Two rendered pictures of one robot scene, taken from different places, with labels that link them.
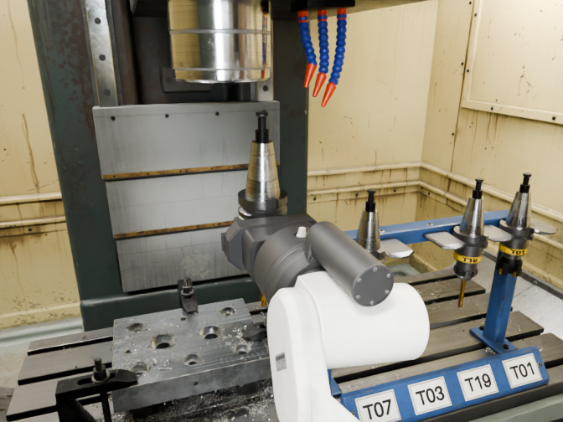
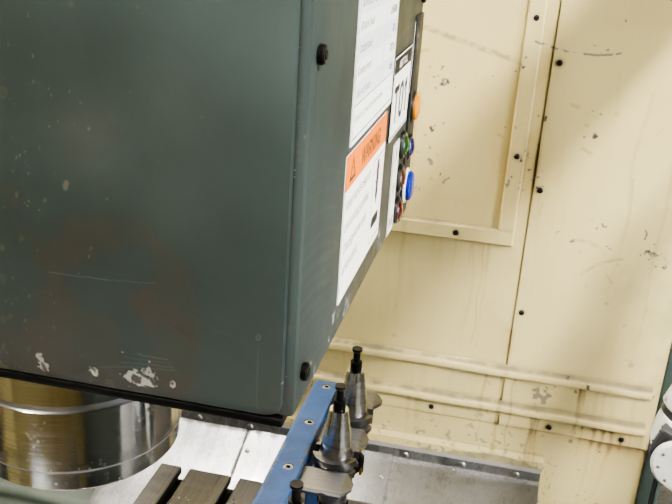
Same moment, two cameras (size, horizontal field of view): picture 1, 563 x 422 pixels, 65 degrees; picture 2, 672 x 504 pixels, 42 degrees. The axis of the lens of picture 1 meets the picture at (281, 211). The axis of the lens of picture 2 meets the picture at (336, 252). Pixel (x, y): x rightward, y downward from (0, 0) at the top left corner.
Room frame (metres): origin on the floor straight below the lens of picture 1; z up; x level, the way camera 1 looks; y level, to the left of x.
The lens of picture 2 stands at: (0.30, 0.51, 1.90)
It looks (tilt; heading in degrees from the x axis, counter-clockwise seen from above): 21 degrees down; 300
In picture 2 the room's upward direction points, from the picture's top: 4 degrees clockwise
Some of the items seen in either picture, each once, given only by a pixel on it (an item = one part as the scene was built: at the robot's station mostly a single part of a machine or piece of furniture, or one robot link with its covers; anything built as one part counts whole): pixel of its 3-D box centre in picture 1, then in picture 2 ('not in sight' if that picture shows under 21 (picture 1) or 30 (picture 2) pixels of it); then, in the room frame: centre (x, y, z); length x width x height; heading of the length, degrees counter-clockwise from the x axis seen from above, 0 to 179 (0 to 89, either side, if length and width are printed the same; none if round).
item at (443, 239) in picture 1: (446, 240); (326, 483); (0.76, -0.31, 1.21); 0.07 x 0.05 x 0.01; 18
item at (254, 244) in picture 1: (287, 254); not in sight; (0.44, -0.01, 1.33); 0.13 x 0.12 x 0.10; 108
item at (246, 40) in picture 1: (220, 40); (77, 368); (0.76, 0.10, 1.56); 0.16 x 0.16 x 0.12
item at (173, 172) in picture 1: (197, 198); not in sight; (1.18, 0.24, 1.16); 0.48 x 0.05 x 0.51; 108
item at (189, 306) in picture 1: (188, 304); not in sight; (0.92, 0.22, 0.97); 0.13 x 0.03 x 0.15; 18
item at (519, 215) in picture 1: (520, 208); (354, 390); (0.81, -0.46, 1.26); 0.04 x 0.04 x 0.07
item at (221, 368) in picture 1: (188, 347); not in sight; (0.77, 0.19, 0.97); 0.29 x 0.23 x 0.05; 108
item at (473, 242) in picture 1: (470, 237); (335, 458); (0.77, -0.36, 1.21); 0.06 x 0.06 x 0.03
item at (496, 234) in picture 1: (493, 234); (344, 437); (0.79, -0.41, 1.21); 0.07 x 0.05 x 0.01; 18
